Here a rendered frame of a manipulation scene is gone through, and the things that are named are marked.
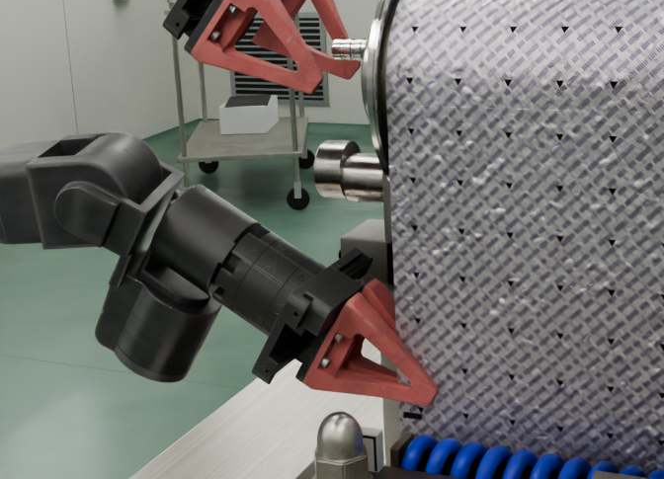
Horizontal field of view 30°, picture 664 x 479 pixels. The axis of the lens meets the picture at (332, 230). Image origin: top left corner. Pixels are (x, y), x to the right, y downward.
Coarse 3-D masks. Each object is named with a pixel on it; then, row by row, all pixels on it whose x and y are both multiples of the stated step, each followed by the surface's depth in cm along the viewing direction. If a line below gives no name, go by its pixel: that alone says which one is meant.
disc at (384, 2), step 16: (384, 0) 72; (384, 16) 72; (384, 32) 72; (384, 48) 72; (368, 64) 71; (384, 64) 73; (368, 80) 71; (384, 80) 73; (368, 96) 72; (384, 96) 73; (384, 112) 73; (384, 128) 73; (384, 144) 73; (384, 160) 74
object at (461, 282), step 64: (448, 192) 72; (512, 192) 71; (576, 192) 69; (448, 256) 73; (512, 256) 72; (576, 256) 70; (640, 256) 68; (448, 320) 75; (512, 320) 73; (576, 320) 71; (640, 320) 69; (448, 384) 76; (512, 384) 74; (576, 384) 72; (640, 384) 70; (512, 448) 75; (576, 448) 73; (640, 448) 72
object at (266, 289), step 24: (264, 240) 78; (240, 264) 77; (264, 264) 77; (288, 264) 77; (312, 264) 78; (336, 264) 78; (360, 264) 81; (216, 288) 79; (240, 288) 77; (264, 288) 77; (288, 288) 76; (240, 312) 78; (264, 312) 77; (288, 312) 73; (288, 336) 76; (264, 360) 75; (288, 360) 77
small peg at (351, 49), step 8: (336, 40) 78; (344, 40) 78; (352, 40) 78; (360, 40) 77; (336, 48) 78; (344, 48) 78; (352, 48) 77; (360, 48) 77; (336, 56) 78; (344, 56) 78; (352, 56) 78; (360, 56) 77
